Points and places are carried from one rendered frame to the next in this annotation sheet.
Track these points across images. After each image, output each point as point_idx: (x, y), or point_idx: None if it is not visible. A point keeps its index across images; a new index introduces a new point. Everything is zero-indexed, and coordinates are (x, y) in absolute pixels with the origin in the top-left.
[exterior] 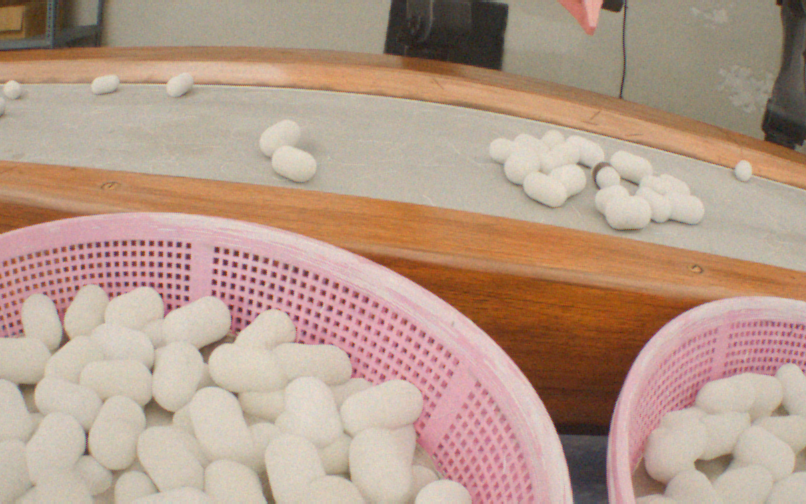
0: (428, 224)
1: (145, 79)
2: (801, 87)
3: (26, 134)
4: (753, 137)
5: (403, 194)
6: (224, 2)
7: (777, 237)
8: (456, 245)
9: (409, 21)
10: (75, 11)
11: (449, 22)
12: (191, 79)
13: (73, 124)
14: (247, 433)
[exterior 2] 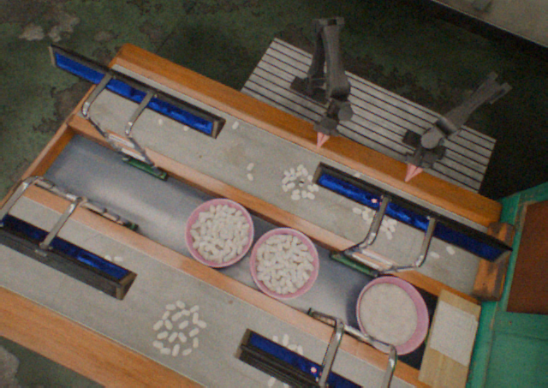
0: (258, 204)
1: (227, 112)
2: (444, 133)
3: (199, 143)
4: (385, 156)
5: (264, 185)
6: None
7: (335, 205)
8: (259, 209)
9: (306, 79)
10: None
11: (316, 85)
12: (238, 124)
13: (211, 140)
14: (233, 228)
